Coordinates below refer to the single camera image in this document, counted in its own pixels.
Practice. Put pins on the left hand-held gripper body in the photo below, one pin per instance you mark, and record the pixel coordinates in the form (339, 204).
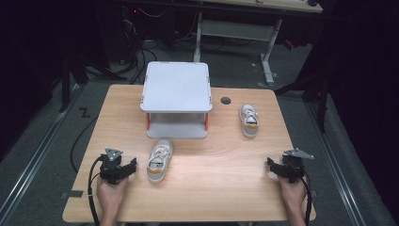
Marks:
(109, 168)

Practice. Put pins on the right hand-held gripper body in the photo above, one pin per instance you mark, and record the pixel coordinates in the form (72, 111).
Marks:
(293, 166)

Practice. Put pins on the small white shoe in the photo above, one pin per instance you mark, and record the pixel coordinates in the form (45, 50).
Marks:
(160, 160)
(250, 116)

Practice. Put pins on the white two-tier shoe rack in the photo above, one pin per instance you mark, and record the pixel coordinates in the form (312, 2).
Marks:
(175, 91)

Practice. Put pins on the person's left hand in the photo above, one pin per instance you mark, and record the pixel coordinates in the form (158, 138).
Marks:
(111, 196)

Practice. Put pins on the person's right hand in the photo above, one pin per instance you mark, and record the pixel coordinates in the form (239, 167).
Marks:
(293, 196)

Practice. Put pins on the dark metal stand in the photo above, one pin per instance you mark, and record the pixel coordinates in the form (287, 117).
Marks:
(323, 103)
(65, 84)

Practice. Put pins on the grey table grommet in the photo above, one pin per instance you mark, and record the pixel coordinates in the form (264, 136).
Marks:
(225, 100)

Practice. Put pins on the small red object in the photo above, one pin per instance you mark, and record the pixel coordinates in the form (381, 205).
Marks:
(288, 44)

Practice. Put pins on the wooden desk with white legs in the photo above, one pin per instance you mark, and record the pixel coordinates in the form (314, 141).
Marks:
(238, 29)

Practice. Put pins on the metal floor rail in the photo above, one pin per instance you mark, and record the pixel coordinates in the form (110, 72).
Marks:
(34, 160)
(332, 163)

